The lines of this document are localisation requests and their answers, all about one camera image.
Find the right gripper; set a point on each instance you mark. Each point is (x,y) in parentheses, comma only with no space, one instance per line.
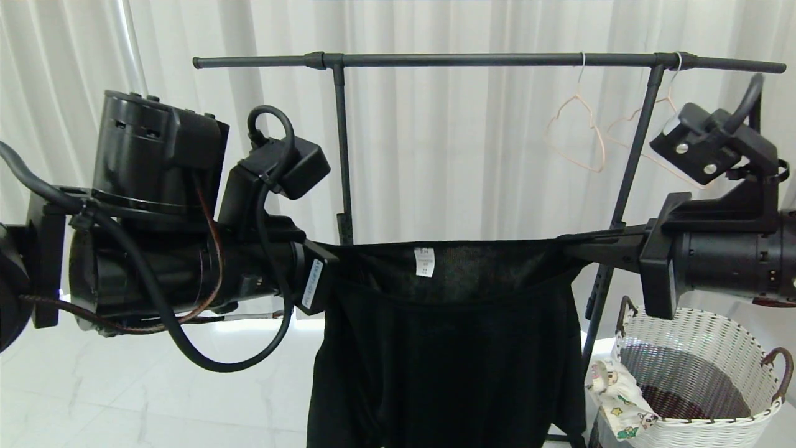
(721,261)

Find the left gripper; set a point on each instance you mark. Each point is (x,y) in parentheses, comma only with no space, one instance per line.
(239,267)

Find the pink clothes hanger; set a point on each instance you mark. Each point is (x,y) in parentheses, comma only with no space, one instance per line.
(583,71)
(671,87)

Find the black garment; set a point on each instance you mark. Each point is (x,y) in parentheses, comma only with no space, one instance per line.
(448,361)

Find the white laundry basket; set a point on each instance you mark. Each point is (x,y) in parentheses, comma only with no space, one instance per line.
(696,336)

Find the black clothes rack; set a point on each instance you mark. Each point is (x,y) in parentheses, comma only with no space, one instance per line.
(466,60)

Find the cream printed garment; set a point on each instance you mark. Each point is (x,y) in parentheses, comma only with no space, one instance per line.
(622,404)

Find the white curtain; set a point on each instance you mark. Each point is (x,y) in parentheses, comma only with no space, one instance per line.
(466,155)

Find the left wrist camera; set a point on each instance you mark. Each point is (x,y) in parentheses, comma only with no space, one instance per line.
(298,168)

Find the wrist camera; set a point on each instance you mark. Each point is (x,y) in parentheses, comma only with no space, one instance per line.
(298,168)
(703,143)

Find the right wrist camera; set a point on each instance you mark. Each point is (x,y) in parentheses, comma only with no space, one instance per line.
(703,143)

